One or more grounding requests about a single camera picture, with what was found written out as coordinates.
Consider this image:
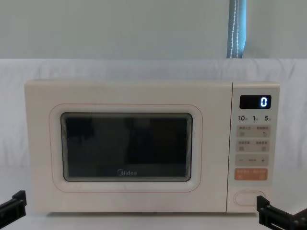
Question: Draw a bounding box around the white table cloth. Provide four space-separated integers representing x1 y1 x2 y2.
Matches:
0 165 307 230

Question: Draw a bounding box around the cream microwave oven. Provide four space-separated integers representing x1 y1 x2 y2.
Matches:
24 80 281 215

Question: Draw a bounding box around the white curtain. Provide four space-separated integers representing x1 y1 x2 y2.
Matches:
0 0 307 168

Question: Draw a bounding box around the grey striped post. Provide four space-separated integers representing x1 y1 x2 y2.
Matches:
226 0 248 59

